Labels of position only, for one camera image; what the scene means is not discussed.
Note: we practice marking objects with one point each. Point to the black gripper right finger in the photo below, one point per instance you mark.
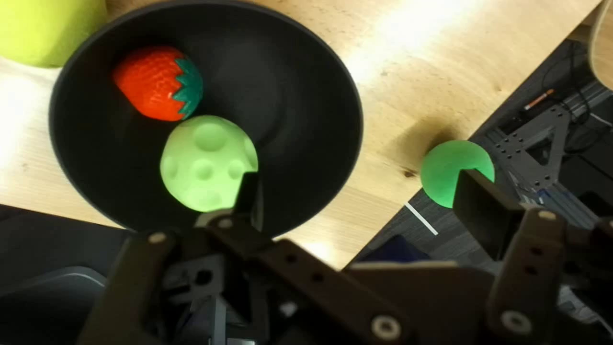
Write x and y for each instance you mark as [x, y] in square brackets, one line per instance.
[488, 215]

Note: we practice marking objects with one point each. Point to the dark green smooth ball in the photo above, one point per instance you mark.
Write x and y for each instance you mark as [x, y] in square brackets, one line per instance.
[442, 163]

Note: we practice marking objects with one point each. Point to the red plastic strawberry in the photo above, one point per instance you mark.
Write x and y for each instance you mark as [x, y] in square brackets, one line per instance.
[159, 83]

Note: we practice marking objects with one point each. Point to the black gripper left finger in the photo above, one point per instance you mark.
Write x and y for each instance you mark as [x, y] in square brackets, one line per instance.
[249, 198]

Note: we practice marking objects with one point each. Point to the round wooden stool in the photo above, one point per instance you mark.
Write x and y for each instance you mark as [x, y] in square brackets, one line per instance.
[599, 46]

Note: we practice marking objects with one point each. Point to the black bowl near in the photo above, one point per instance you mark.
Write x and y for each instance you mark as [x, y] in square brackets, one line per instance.
[264, 71]

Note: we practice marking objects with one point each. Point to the yellow green plastic lemon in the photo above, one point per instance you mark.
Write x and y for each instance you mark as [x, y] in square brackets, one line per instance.
[44, 33]

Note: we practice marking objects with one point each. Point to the light green dimpled ball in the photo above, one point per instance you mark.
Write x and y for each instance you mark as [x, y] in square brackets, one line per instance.
[205, 159]

